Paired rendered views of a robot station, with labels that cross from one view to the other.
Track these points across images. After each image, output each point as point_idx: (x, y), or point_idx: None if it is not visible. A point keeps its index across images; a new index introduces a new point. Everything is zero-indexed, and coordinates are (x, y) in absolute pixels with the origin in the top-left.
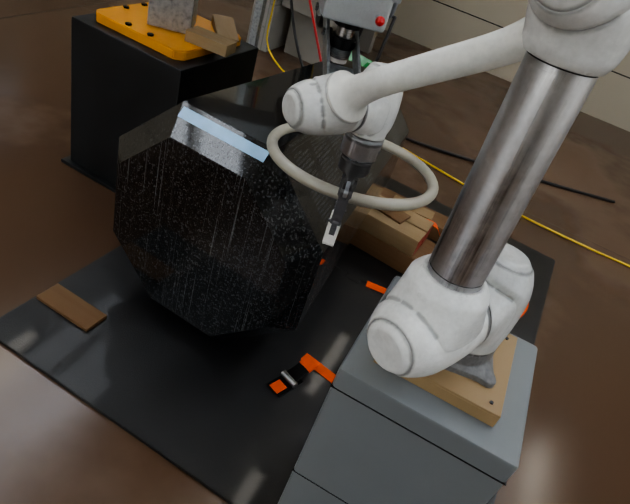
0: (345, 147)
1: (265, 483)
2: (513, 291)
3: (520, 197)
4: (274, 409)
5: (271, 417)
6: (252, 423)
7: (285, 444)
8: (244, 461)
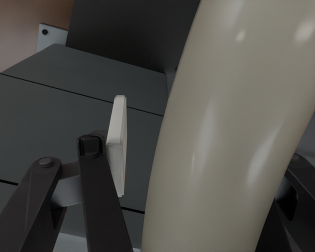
0: None
1: (103, 34)
2: None
3: None
4: (189, 23)
5: (178, 22)
6: (163, 2)
7: (151, 44)
8: (117, 6)
